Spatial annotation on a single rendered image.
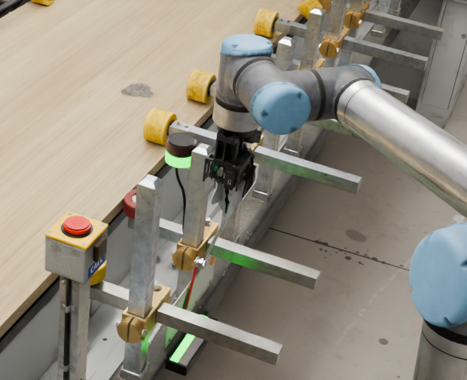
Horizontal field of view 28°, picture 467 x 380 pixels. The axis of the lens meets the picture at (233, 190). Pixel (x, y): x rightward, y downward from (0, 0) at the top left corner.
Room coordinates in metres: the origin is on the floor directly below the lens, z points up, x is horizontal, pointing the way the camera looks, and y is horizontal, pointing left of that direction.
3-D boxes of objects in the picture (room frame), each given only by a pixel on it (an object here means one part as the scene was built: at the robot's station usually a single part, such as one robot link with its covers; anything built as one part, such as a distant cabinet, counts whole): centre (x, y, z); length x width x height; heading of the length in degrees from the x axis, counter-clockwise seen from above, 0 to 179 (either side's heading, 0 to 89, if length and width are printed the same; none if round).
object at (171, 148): (1.63, 0.12, 1.09); 0.06 x 0.06 x 0.02
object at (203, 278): (1.58, 0.06, 0.75); 0.26 x 0.01 x 0.10; 163
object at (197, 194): (1.62, 0.07, 0.87); 0.03 x 0.03 x 0.48; 73
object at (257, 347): (1.40, 0.08, 0.84); 0.43 x 0.03 x 0.04; 73
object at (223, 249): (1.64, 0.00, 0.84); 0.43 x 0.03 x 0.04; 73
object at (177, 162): (1.63, 0.12, 1.07); 0.06 x 0.06 x 0.02
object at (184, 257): (1.64, 0.07, 0.85); 0.13 x 0.06 x 0.05; 163
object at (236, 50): (1.54, 0.01, 1.32); 0.10 x 0.09 x 0.12; 28
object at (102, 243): (1.12, 0.18, 1.20); 0.03 x 0.01 x 0.03; 163
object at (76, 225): (1.13, 0.22, 1.22); 0.04 x 0.04 x 0.02
